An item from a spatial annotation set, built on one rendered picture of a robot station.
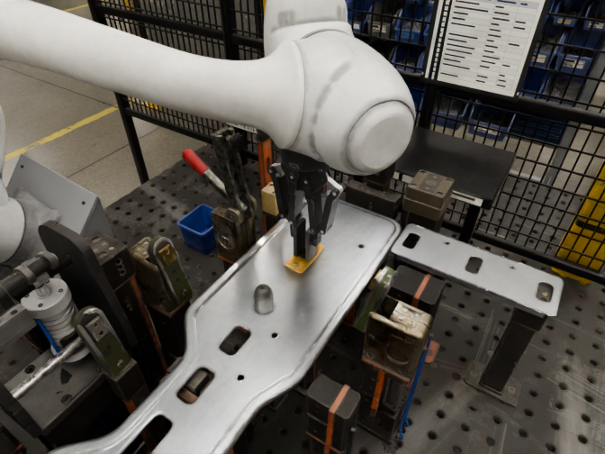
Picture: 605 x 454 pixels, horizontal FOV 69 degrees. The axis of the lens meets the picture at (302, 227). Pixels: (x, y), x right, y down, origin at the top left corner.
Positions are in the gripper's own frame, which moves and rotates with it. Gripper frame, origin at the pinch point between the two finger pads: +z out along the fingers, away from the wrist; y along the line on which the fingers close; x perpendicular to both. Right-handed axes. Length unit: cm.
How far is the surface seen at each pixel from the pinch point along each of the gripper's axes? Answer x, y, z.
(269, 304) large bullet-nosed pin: -13.1, 1.4, 3.2
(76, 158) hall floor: 84, -234, 103
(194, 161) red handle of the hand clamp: -0.8, -23.5, -8.8
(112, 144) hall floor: 109, -229, 103
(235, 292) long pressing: -12.9, -6.0, 4.9
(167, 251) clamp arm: -17.6, -14.9, -3.9
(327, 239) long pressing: 7.1, 0.5, 4.9
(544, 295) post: 16.0, 38.6, 6.5
